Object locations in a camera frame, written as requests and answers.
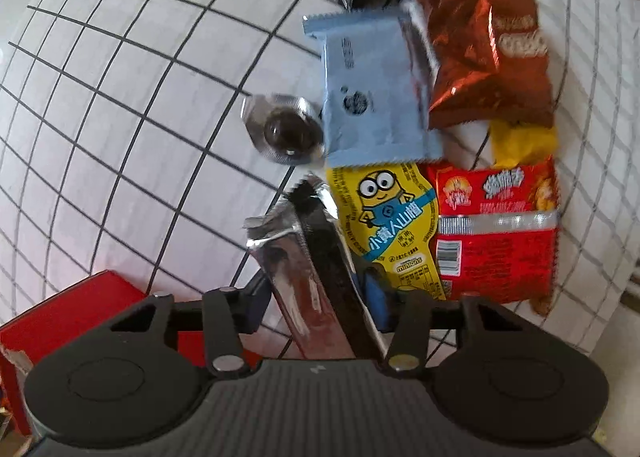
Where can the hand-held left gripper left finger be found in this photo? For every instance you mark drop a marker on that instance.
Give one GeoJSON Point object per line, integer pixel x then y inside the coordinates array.
{"type": "Point", "coordinates": [256, 306]}

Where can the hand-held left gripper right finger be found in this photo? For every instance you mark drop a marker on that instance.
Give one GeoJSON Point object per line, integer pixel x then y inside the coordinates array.
{"type": "Point", "coordinates": [375, 299]}

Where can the clear jelly cup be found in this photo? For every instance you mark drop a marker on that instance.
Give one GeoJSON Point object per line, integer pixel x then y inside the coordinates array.
{"type": "Point", "coordinates": [287, 129]}

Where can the silver and black snack packet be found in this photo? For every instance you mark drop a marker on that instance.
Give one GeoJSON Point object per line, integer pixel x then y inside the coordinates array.
{"type": "Point", "coordinates": [300, 287]}

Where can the shiny red chip bag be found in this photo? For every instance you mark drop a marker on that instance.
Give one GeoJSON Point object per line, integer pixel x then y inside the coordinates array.
{"type": "Point", "coordinates": [465, 52]}

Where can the white checked tablecloth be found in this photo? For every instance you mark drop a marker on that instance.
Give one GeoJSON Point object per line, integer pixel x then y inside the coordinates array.
{"type": "Point", "coordinates": [125, 87]}

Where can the plain yellow snack packet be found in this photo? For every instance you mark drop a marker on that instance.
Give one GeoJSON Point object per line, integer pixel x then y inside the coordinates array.
{"type": "Point", "coordinates": [525, 144]}

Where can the red snack packet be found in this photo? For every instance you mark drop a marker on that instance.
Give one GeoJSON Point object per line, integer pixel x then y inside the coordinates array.
{"type": "Point", "coordinates": [500, 257]}

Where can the light blue snack packet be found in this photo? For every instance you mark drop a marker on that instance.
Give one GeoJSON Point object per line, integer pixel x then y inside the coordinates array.
{"type": "Point", "coordinates": [365, 77]}

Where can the yellow cartoon snack packet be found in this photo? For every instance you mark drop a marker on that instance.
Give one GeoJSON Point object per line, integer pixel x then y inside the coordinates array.
{"type": "Point", "coordinates": [390, 217]}

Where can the red cardboard box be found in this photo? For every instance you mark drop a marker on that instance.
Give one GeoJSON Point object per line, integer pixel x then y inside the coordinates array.
{"type": "Point", "coordinates": [65, 317]}

